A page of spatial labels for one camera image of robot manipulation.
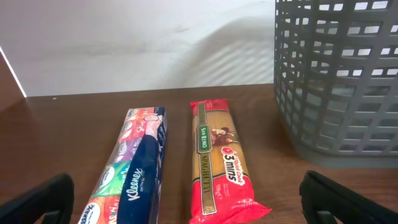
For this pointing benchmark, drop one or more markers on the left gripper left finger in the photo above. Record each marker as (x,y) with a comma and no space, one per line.
(53,200)

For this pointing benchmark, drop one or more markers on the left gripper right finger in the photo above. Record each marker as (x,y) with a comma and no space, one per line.
(326,201)

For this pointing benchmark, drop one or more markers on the Kleenex tissue multipack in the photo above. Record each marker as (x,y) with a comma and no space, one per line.
(128,190)

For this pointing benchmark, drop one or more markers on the San Remo spaghetti packet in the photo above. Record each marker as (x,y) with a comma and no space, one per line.
(222,190)

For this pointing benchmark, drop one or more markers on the grey plastic slotted basket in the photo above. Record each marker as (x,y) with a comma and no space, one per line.
(335,80)

